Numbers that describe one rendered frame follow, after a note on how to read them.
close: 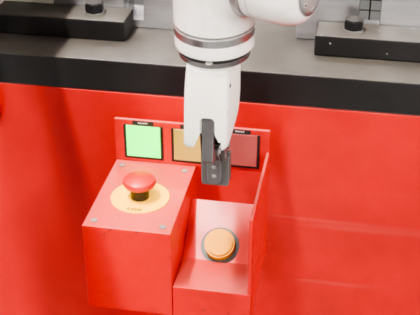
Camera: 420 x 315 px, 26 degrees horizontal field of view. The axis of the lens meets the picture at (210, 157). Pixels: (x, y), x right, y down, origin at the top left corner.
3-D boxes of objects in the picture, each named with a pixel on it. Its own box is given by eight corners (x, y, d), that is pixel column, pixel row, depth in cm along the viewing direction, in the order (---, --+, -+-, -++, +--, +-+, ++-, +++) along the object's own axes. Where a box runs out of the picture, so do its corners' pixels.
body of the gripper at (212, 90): (188, 15, 99) (191, 102, 106) (169, 60, 91) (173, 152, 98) (256, 20, 98) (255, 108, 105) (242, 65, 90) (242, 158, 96)
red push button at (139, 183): (120, 209, 109) (118, 183, 108) (128, 191, 113) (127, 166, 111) (152, 212, 109) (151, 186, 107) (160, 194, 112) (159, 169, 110)
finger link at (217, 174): (201, 132, 102) (202, 180, 105) (195, 147, 99) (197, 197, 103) (229, 134, 101) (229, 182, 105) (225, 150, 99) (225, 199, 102)
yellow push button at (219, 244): (203, 261, 113) (201, 255, 111) (207, 232, 115) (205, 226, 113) (234, 264, 113) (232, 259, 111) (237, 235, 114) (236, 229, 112)
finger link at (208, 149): (205, 86, 95) (212, 96, 101) (197, 159, 95) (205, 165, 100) (216, 87, 95) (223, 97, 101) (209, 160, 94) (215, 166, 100)
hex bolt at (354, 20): (342, 32, 123) (343, 22, 122) (344, 25, 125) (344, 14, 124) (363, 34, 123) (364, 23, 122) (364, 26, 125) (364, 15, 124)
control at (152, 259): (88, 305, 111) (77, 180, 102) (121, 232, 125) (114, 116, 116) (249, 325, 108) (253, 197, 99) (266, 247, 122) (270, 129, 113)
